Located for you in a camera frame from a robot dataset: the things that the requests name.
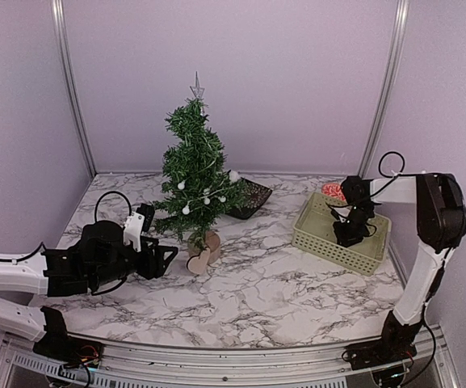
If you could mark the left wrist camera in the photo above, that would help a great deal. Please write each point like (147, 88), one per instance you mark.
(141, 224)

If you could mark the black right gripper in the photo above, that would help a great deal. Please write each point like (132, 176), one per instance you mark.
(346, 239)

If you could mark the silver star ornament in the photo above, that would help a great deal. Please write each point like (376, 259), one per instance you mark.
(198, 93)

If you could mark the black mesh object behind tree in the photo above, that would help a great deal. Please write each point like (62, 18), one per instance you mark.
(256, 196)

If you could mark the red white round ornament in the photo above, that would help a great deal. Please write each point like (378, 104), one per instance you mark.
(333, 190)

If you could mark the aluminium frame post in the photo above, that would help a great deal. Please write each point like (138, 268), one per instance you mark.
(58, 14)
(389, 78)

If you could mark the white ball string lights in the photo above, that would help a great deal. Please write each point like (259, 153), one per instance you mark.
(208, 193)

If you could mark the front aluminium rail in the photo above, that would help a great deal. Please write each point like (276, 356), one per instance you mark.
(124, 364)

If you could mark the round wooden tree base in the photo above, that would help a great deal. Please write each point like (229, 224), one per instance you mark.
(212, 241)

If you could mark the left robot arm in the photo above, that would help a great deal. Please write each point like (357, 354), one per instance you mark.
(100, 262)

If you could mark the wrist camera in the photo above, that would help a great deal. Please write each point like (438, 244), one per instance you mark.
(340, 214)
(141, 224)

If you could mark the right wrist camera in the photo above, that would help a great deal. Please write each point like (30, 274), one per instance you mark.
(340, 214)

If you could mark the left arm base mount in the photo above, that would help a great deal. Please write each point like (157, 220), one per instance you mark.
(58, 344)

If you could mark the left aluminium frame post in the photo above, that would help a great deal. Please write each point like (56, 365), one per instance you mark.
(58, 14)

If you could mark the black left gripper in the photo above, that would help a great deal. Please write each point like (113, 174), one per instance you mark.
(153, 267)

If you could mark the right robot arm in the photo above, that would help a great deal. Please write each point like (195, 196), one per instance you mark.
(441, 225)

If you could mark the small green christmas tree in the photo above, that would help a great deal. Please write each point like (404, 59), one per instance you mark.
(196, 162)

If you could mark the right aluminium frame post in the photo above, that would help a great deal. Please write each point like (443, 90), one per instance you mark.
(389, 78)

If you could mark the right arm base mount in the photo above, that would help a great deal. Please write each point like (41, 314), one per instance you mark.
(378, 355)

